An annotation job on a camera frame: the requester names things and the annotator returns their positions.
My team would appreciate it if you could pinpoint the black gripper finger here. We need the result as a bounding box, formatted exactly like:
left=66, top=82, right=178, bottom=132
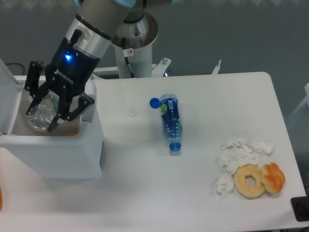
left=47, top=87, right=95, bottom=132
left=25, top=61, right=49, bottom=115

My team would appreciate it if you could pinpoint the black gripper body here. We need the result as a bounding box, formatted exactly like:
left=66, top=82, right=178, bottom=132
left=45, top=38, right=99, bottom=102

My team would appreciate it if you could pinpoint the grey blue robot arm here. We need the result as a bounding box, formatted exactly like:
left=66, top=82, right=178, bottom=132
left=25, top=0, right=175, bottom=131

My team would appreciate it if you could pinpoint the orange item inside trash can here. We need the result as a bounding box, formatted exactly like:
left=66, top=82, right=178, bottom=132
left=64, top=132, right=77, bottom=136

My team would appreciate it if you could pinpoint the white trash can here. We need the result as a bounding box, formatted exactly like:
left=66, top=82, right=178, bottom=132
left=0, top=62, right=104, bottom=179

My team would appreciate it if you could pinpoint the blue bottle cap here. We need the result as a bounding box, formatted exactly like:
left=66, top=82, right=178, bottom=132
left=149, top=98, right=160, bottom=109

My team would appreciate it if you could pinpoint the blue plastic bottle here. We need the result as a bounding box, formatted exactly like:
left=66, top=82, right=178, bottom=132
left=159, top=94, right=183, bottom=152

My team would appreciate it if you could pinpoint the orange object at left edge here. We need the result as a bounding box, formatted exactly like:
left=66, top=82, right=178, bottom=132
left=0, top=184, right=3, bottom=211

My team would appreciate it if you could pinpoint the large crumpled white tissue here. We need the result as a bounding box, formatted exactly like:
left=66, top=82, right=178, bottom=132
left=218, top=137, right=275, bottom=174

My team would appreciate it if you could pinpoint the small crumpled white tissue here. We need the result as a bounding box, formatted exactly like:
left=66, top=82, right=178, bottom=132
left=215, top=173, right=234, bottom=199

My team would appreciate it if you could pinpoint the orange glazed twisted bun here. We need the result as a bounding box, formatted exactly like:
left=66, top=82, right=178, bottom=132
left=260, top=162, right=285, bottom=194

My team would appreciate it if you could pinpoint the black device at table edge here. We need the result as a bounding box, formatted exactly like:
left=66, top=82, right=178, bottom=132
left=291, top=196, right=309, bottom=222

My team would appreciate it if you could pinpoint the black floor cable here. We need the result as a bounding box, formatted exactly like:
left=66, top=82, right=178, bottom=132
left=4, top=62, right=26, bottom=75

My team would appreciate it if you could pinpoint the plain ring donut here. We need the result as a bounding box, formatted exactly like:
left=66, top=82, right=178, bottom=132
left=233, top=165, right=265, bottom=199

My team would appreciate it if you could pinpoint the white frame at right edge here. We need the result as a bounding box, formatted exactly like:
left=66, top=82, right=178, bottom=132
left=286, top=84, right=309, bottom=130

